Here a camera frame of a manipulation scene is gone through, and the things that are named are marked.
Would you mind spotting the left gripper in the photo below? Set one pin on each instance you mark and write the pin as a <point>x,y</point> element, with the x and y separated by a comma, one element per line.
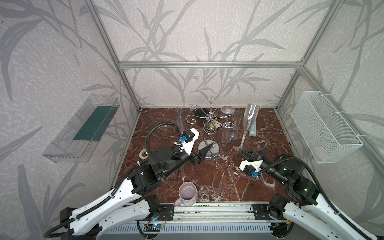
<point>194,158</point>

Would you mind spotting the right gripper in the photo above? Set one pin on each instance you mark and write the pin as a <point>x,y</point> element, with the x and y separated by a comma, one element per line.
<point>258,157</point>

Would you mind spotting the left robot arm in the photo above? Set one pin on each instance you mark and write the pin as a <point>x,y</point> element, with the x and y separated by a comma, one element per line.
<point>129,200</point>

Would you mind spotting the aluminium front rail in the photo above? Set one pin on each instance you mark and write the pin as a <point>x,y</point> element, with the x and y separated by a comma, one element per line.
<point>210,213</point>

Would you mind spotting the pink object in basket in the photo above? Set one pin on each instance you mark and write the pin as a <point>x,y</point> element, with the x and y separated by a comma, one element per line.
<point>319,152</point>

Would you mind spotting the clear champagne flute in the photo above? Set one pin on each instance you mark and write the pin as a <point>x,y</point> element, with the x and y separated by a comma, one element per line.
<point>179,113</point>
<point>228,110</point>
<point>250,116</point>

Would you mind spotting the white wire wall basket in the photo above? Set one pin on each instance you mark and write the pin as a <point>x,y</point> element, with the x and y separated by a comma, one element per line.
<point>322,125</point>

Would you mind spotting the black yellow work glove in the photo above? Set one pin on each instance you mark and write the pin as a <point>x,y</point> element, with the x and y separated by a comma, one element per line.
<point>201,115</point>

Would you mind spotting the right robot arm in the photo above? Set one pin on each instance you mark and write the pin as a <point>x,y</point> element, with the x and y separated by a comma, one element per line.
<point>306,204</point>

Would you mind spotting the clear acrylic wall shelf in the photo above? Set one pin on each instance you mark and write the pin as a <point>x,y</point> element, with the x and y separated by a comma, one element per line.
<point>79,138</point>

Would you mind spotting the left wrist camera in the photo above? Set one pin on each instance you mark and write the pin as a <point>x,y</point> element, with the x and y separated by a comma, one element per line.
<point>187,140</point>

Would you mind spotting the green circuit board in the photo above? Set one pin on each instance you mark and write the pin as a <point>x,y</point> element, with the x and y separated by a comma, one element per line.
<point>155,227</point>

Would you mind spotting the lilac ceramic mug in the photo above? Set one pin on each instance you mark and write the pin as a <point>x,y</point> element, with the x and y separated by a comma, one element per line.
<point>188,195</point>

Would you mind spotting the chrome wine glass rack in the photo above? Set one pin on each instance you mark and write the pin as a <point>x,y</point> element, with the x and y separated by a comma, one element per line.
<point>213,115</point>

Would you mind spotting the roll of tape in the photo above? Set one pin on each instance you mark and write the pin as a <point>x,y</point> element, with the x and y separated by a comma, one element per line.
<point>143,154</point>

